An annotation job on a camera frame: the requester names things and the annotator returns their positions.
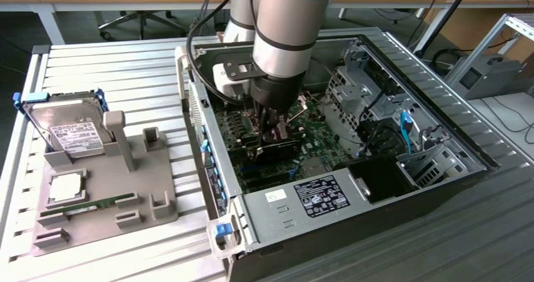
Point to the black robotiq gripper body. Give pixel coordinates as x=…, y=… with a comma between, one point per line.
x=275, y=91

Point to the black graphics card with fan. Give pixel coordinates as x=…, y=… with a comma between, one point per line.
x=276, y=152

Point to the silver universal robots arm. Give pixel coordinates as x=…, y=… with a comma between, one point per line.
x=283, y=38

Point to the CPU socket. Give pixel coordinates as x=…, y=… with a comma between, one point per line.
x=249, y=121

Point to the metal socket cover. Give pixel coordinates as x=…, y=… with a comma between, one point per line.
x=300, y=107

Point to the green motherboard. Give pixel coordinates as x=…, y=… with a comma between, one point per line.
x=320, y=138

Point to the silver chipset heatsink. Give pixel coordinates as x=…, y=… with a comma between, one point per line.
x=315, y=167

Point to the perforated metal disk bay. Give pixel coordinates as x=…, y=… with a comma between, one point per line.
x=345, y=94

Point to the grey power supply with label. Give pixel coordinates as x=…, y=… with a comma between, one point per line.
x=271, y=216

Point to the black plastic air shroud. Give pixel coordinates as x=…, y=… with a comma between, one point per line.
x=383, y=175

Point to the grey plastic parts rack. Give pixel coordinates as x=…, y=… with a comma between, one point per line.
x=137, y=182

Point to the blue case latch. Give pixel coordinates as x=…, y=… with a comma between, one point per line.
x=221, y=230

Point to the slotted metal disk bay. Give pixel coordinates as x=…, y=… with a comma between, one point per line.
x=433, y=166

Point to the office chair base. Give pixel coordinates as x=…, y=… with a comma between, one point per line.
x=141, y=19

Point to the open black PC case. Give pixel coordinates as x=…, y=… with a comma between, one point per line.
x=375, y=232

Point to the hard disk in blue caddy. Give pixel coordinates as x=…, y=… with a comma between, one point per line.
x=70, y=128

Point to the green RAM stick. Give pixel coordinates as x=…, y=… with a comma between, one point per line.
x=100, y=203

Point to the black stand pole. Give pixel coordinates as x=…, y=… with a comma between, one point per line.
x=448, y=16

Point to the silver CPU chip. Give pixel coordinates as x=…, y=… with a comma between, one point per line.
x=64, y=188

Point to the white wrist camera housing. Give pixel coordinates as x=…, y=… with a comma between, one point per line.
x=222, y=82

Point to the aluminium profile frame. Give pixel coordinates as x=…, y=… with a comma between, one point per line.
x=488, y=36

